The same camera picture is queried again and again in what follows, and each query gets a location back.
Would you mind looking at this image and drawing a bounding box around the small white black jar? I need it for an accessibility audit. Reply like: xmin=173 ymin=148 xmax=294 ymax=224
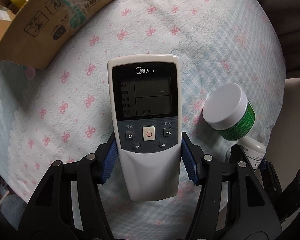
xmin=237 ymin=136 xmax=267 ymax=171

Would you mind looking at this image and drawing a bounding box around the green label cream jar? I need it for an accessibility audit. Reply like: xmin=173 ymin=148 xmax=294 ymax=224
xmin=202 ymin=82 xmax=256 ymax=141

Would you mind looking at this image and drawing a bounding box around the cardboard box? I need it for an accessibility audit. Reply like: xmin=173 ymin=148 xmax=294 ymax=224
xmin=0 ymin=0 xmax=113 ymax=70

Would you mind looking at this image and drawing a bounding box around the checkered floral bed sheet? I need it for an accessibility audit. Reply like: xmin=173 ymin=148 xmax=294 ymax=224
xmin=0 ymin=0 xmax=286 ymax=228

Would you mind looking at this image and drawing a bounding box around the white Midea remote control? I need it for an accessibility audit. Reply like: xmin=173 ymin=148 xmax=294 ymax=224
xmin=107 ymin=54 xmax=182 ymax=202

